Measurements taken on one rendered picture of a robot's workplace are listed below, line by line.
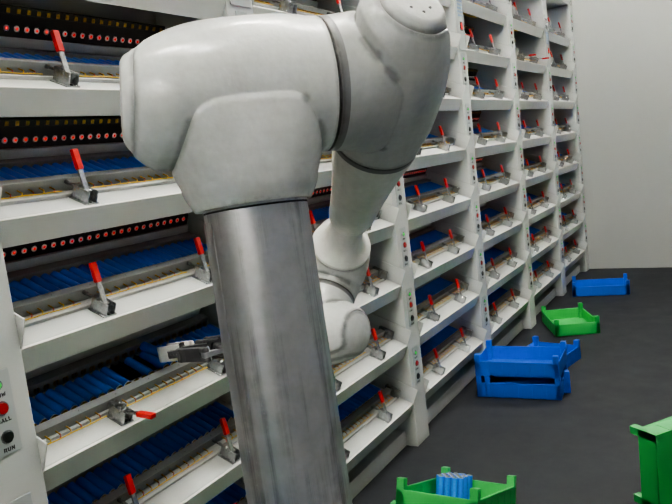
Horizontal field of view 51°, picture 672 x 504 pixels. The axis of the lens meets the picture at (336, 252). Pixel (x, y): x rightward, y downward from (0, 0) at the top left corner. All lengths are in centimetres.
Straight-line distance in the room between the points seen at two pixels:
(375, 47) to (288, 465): 39
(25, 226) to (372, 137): 62
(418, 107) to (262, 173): 18
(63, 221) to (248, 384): 62
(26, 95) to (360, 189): 58
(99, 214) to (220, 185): 64
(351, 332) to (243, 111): 57
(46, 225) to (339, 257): 46
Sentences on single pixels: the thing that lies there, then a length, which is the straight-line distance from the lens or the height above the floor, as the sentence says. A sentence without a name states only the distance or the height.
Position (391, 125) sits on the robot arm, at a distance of 71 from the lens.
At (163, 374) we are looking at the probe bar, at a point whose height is 57.
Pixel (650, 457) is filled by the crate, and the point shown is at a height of 14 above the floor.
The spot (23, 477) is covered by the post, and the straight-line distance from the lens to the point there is 118.
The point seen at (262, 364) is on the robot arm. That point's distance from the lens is 65.
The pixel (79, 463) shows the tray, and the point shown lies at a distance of 126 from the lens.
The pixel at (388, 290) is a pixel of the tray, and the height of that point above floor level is 53.
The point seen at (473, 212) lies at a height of 66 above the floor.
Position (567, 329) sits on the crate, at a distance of 344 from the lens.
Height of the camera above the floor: 95
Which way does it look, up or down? 8 degrees down
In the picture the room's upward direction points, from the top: 7 degrees counter-clockwise
